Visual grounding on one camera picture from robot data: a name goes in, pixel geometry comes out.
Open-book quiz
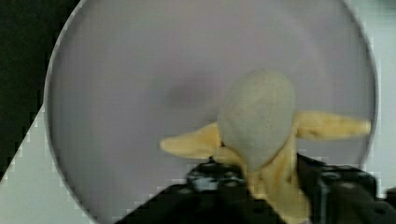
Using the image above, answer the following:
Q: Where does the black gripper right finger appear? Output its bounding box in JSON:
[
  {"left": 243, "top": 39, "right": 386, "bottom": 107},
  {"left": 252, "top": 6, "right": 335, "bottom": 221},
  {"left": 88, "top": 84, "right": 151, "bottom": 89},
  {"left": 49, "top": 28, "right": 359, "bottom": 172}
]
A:
[{"left": 296, "top": 154, "right": 377, "bottom": 224}]

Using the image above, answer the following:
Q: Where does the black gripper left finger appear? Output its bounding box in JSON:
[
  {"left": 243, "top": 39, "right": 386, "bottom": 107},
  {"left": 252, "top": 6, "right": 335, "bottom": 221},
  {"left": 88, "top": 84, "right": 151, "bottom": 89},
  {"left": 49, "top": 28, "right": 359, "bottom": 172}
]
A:
[{"left": 186, "top": 158, "right": 280, "bottom": 224}]

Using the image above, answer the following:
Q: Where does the plush peeled banana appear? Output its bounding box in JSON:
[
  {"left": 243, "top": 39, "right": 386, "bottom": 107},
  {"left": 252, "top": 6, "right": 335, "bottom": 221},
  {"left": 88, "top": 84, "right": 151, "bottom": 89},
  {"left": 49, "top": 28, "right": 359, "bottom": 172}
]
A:
[{"left": 160, "top": 69, "right": 371, "bottom": 224}]

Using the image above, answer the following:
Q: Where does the lavender round plate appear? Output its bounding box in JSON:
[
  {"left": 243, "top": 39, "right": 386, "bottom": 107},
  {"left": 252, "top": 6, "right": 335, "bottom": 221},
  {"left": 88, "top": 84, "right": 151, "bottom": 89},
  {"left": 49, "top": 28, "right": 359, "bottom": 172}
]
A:
[{"left": 44, "top": 0, "right": 377, "bottom": 224}]

